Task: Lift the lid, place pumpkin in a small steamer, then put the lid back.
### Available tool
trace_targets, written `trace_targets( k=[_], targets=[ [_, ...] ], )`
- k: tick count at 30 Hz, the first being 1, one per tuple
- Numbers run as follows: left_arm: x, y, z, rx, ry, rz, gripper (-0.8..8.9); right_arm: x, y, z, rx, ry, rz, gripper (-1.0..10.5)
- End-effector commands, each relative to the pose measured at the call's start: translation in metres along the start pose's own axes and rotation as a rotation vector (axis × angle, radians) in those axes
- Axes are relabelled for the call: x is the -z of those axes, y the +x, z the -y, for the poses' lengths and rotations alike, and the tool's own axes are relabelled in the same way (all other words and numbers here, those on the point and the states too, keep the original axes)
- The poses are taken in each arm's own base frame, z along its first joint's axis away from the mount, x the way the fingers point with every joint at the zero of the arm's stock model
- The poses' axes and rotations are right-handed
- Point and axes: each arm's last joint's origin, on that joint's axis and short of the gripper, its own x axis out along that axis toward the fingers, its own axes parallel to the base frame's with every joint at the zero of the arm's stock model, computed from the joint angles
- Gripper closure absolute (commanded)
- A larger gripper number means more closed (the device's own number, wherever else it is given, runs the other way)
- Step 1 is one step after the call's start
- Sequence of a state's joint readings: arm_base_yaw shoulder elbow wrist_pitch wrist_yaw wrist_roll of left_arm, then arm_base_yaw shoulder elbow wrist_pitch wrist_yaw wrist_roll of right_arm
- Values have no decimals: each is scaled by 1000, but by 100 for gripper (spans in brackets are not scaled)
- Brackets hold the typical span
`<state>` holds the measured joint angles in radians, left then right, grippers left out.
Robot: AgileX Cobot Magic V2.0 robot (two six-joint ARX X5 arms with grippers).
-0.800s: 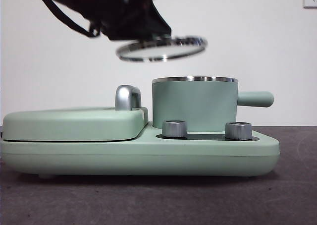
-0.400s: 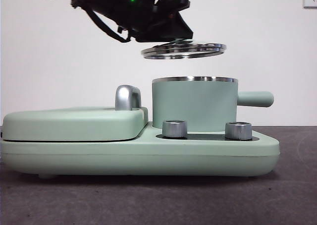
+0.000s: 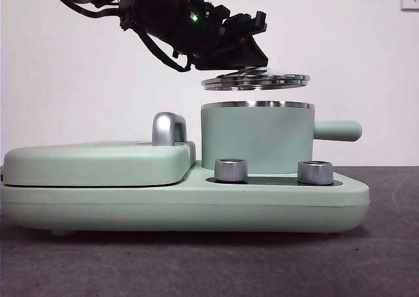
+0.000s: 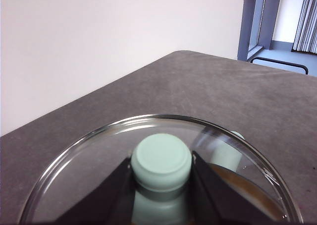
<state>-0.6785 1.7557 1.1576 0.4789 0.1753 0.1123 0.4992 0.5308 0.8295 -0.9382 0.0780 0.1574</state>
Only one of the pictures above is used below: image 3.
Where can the mint green steamer pot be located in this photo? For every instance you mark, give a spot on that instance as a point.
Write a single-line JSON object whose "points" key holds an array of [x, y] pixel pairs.
{"points": [[258, 136]]}

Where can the silver control knob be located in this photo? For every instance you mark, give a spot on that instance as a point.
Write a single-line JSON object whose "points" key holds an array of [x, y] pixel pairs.
{"points": [[230, 171], [316, 173]]}

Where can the mint green breakfast machine base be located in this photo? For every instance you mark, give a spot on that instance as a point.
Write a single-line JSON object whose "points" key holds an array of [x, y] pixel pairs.
{"points": [[196, 208]]}

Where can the glass lid green knob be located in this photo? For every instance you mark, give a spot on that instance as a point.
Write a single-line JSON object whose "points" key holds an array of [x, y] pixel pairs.
{"points": [[262, 79]]}

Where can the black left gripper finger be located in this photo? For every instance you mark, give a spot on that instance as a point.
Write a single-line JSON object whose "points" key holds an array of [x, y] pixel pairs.
{"points": [[235, 58]]}

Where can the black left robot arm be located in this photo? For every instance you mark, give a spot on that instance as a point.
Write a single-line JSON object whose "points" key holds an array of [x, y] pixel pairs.
{"points": [[170, 15]]}

